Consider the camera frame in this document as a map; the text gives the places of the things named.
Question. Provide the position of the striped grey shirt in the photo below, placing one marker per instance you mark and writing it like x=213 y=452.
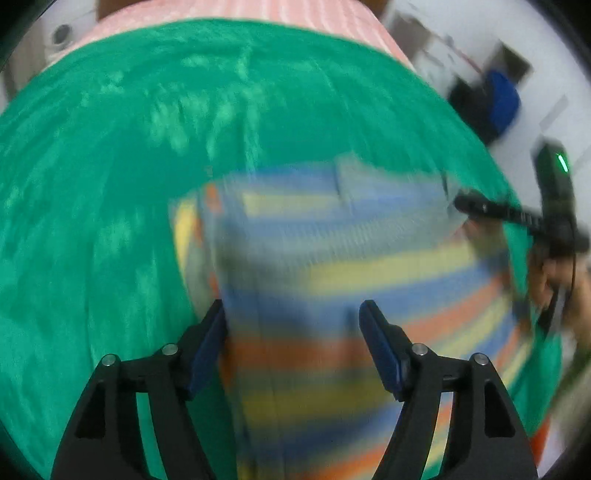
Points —
x=323 y=277

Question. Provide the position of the white round device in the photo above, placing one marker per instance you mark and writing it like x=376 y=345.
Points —
x=61 y=34

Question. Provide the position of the black garment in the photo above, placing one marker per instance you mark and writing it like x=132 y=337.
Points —
x=471 y=106

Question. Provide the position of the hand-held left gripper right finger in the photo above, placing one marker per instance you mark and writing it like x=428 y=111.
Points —
x=381 y=350

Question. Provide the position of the blue garment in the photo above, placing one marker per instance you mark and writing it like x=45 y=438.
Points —
x=503 y=99

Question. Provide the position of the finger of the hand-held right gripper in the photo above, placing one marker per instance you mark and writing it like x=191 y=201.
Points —
x=494 y=210

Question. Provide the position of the pink striped bed sheet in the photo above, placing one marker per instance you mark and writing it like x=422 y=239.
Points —
x=231 y=9

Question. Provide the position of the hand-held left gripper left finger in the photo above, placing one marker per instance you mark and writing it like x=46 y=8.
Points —
x=205 y=355

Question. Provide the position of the person's right hand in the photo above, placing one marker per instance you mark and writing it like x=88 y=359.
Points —
x=542 y=281

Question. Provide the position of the green blanket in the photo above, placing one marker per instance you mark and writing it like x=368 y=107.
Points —
x=92 y=207

